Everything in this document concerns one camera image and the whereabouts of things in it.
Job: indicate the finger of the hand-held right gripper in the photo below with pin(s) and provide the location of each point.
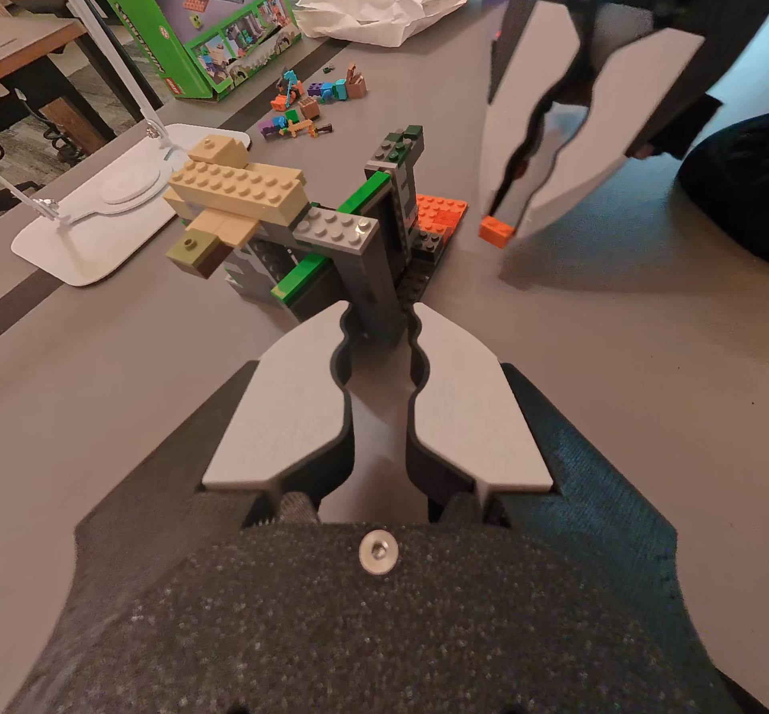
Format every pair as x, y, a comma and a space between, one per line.
625, 101
528, 65

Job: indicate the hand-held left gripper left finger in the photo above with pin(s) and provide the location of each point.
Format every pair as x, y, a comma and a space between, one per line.
282, 419

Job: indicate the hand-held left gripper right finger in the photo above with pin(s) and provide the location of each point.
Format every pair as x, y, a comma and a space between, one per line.
480, 419

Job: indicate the orange slope brick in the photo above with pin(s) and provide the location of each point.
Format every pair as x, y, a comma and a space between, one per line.
497, 230

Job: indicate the brick building model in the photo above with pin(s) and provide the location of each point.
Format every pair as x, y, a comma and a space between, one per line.
240, 185

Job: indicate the brown top office desk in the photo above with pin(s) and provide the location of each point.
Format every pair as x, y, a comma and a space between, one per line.
30, 47

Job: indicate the person's right hand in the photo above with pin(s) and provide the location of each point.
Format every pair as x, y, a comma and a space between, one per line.
641, 152

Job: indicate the black mesh office chair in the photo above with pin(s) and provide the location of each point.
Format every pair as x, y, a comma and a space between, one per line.
733, 185

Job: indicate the crumpled white paper bag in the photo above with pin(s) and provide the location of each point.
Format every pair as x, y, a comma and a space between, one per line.
372, 11

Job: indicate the pile of small brick figures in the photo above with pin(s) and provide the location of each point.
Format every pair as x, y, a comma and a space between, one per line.
336, 89

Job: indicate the small brick torch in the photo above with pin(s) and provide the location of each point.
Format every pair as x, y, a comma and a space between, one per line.
321, 130

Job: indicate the white book stand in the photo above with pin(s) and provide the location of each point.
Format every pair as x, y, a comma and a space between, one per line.
90, 245

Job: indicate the toy brick set box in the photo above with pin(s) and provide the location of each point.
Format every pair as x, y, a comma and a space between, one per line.
150, 35

